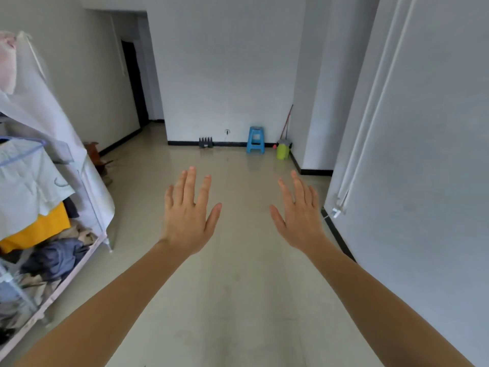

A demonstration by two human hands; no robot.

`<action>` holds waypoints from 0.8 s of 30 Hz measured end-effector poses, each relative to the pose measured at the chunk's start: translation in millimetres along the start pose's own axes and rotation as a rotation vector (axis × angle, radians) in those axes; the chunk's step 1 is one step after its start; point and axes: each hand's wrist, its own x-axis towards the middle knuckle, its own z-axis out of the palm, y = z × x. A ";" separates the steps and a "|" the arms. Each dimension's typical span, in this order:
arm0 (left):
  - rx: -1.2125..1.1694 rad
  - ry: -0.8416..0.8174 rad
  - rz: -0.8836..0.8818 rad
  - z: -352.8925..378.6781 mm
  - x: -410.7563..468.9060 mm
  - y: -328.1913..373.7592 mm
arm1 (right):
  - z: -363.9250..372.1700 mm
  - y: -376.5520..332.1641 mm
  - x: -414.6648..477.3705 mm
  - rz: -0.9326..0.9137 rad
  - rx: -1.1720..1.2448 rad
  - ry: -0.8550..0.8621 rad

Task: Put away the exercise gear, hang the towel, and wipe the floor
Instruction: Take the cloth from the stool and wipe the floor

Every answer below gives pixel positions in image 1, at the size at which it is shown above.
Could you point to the person's right hand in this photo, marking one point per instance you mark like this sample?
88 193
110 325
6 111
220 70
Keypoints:
303 225

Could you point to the clothes rack with clothes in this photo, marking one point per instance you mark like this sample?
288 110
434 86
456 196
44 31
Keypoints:
42 106

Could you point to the brown wooden stool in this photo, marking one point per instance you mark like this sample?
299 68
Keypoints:
93 150

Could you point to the green bin with grey lid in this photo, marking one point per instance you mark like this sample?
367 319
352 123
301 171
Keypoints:
282 152

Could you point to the blue-grey crumpled garment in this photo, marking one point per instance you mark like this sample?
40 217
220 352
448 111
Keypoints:
57 257

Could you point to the yellow garment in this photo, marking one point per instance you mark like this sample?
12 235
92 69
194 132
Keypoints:
38 233

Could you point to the black baseboard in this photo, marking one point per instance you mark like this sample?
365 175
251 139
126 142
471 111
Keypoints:
229 143
338 235
317 172

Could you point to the person's left hand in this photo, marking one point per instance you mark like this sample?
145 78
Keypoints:
187 225

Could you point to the blue plastic stool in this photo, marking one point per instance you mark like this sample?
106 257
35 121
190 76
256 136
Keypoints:
255 129

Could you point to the person's left forearm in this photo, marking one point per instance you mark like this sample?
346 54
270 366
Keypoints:
107 313

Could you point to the heap of mixed clothes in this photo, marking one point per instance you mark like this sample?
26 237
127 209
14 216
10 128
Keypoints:
23 301

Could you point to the person's right forearm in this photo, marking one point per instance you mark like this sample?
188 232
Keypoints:
382 313

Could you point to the pale wardrobe rack frame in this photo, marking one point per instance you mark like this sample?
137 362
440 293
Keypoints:
57 291

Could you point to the pale hanging shirt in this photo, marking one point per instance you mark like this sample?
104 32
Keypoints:
26 179

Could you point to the pink soft item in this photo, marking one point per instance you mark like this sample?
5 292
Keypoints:
7 61

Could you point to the white surface socket box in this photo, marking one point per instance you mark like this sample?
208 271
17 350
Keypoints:
336 212

